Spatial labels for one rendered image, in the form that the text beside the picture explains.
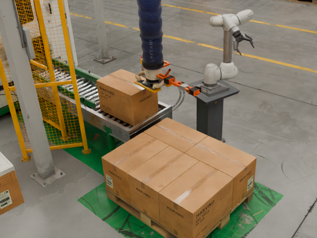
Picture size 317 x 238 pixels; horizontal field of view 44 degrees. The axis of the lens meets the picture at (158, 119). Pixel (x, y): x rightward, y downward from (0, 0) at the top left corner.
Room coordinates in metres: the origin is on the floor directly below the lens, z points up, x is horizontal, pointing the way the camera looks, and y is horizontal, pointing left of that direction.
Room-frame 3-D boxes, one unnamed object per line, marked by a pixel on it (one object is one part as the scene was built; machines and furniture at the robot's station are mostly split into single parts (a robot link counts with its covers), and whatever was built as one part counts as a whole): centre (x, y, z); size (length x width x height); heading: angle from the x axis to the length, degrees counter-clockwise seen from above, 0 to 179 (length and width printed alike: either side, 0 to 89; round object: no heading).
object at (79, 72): (5.11, 0.98, 0.60); 1.60 x 0.10 x 0.09; 45
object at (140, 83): (3.73, 0.10, 1.08); 0.34 x 0.10 x 0.05; 39
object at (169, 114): (3.84, 0.09, 0.48); 0.70 x 0.03 x 0.15; 135
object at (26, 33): (3.72, 1.26, 1.62); 0.20 x 0.05 x 0.30; 45
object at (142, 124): (3.84, 0.09, 0.58); 0.70 x 0.03 x 0.06; 135
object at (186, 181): (3.16, -0.17, 0.34); 1.20 x 1.00 x 0.40; 45
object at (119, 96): (4.11, 0.35, 0.75); 0.60 x 0.40 x 0.40; 45
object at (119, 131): (4.44, 1.14, 0.50); 2.31 x 0.05 x 0.19; 45
